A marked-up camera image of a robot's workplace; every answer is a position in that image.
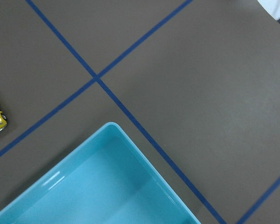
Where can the light blue plastic bin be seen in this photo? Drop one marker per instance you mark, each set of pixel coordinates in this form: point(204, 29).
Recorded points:
point(105, 180)

